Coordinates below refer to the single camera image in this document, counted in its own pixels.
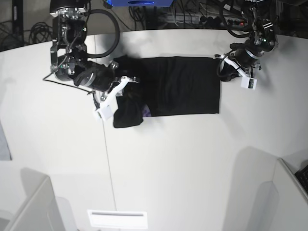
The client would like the white power strip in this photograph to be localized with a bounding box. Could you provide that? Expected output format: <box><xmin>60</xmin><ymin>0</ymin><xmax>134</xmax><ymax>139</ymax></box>
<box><xmin>159</xmin><ymin>13</ymin><xmax>248</xmax><ymax>28</ymax></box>

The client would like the blue box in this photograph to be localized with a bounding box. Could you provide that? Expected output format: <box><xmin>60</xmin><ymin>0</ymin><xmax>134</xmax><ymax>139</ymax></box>
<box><xmin>101</xmin><ymin>0</ymin><xmax>173</xmax><ymax>7</ymax></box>

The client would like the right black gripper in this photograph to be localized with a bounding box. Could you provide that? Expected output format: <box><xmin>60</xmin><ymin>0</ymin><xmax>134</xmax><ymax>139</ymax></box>
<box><xmin>73</xmin><ymin>61</ymin><xmax>139</xmax><ymax>96</ymax></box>

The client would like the black T-shirt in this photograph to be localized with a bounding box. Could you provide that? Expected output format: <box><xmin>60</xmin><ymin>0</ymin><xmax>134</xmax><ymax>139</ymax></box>
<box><xmin>113</xmin><ymin>56</ymin><xmax>220</xmax><ymax>128</ymax></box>

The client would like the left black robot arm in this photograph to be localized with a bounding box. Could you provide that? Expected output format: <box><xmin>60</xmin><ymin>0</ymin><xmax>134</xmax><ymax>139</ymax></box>
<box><xmin>215</xmin><ymin>0</ymin><xmax>278</xmax><ymax>82</ymax></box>

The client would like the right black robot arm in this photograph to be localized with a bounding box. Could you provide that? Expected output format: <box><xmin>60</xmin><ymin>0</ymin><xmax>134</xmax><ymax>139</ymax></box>
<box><xmin>50</xmin><ymin>0</ymin><xmax>140</xmax><ymax>94</ymax></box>

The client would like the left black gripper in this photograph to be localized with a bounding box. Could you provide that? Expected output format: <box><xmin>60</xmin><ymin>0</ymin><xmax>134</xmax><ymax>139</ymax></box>
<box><xmin>214</xmin><ymin>43</ymin><xmax>261</xmax><ymax>82</ymax></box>

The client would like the black keyboard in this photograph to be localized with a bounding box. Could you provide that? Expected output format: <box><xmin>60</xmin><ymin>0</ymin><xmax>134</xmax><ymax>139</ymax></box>
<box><xmin>295</xmin><ymin>166</ymin><xmax>308</xmax><ymax>192</ymax></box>

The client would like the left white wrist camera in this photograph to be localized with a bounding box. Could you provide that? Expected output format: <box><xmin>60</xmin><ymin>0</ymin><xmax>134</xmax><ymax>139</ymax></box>
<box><xmin>224</xmin><ymin>57</ymin><xmax>257</xmax><ymax>90</ymax></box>

